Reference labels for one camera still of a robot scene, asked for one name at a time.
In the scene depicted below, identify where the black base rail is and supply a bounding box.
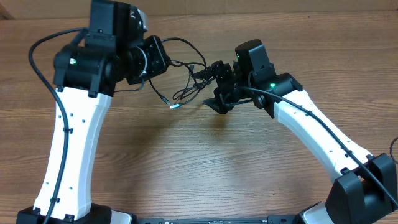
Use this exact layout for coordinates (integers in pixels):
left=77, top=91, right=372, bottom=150
left=132, top=215, right=304, bottom=224

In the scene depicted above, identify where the black cable USB plug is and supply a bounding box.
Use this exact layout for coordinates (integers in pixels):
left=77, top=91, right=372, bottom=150
left=149, top=37, right=208, bottom=106

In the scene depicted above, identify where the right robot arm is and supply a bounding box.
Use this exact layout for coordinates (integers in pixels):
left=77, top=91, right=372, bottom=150
left=194, top=39, right=397, bottom=223

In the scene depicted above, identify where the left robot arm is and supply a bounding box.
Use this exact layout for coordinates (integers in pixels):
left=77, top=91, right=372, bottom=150
left=17, top=1, right=169, bottom=223

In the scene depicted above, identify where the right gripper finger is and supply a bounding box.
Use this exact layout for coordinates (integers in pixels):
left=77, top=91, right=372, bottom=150
left=192, top=60, right=224, bottom=80
left=203, top=98, right=236, bottom=114

